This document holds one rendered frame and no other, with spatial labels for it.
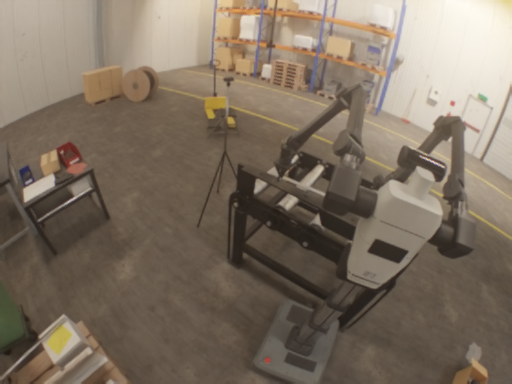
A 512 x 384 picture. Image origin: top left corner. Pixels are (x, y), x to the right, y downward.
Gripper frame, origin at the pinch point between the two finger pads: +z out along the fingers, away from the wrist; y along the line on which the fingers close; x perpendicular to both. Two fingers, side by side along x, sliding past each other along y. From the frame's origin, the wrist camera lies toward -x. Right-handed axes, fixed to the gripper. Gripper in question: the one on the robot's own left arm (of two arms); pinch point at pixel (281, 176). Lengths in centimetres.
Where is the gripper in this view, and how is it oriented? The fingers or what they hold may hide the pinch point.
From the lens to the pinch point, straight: 139.7
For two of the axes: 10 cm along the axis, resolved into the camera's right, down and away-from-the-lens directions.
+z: -1.0, 7.8, 6.2
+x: -5.7, 4.6, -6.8
